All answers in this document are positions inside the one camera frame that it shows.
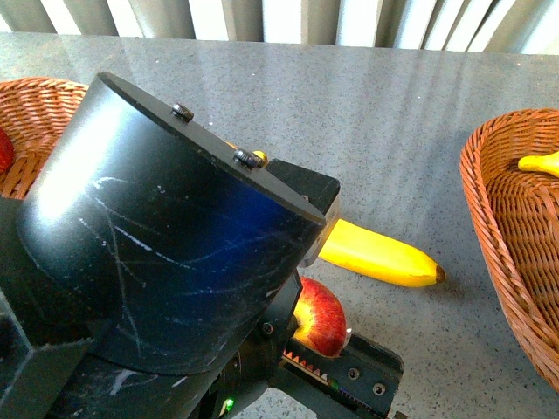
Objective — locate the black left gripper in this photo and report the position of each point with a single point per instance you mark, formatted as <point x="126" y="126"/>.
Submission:
<point x="360" y="383"/>

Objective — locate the red yellow apple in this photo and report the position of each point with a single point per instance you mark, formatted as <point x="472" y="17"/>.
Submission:
<point x="321" y="322"/>

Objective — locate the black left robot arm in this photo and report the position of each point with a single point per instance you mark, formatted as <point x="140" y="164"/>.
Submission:
<point x="150" y="270"/>

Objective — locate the brown wicker basket right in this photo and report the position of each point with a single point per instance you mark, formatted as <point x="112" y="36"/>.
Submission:
<point x="515" y="218"/>

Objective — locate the brown wicker basket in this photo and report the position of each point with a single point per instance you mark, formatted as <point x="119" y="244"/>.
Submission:
<point x="34" y="113"/>
<point x="515" y="218"/>

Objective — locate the curved yellow banana in basket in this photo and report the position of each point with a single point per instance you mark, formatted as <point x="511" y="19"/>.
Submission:
<point x="547" y="164"/>

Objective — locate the red apple in basket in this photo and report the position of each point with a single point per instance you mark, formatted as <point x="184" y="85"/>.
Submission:
<point x="7" y="152"/>

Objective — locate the brown wicker basket left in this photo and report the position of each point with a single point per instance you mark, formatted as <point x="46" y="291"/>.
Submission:
<point x="34" y="113"/>

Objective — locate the white pleated curtain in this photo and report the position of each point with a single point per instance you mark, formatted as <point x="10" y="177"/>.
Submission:
<point x="525" y="27"/>

